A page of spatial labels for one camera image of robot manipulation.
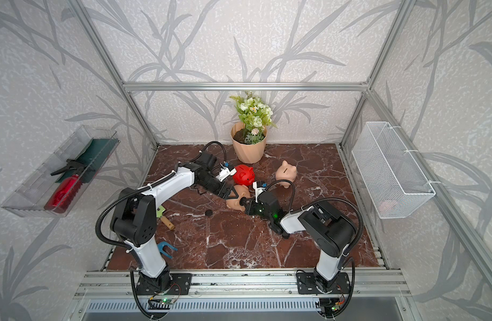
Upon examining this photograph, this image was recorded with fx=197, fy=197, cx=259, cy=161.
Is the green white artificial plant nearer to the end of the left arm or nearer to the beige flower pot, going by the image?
the beige flower pot

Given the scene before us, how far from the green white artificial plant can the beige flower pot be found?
2 cm

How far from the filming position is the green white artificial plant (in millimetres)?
953

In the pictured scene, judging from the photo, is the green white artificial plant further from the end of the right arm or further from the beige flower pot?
the end of the right arm

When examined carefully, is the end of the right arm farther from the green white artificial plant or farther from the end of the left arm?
the green white artificial plant

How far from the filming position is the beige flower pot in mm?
1003
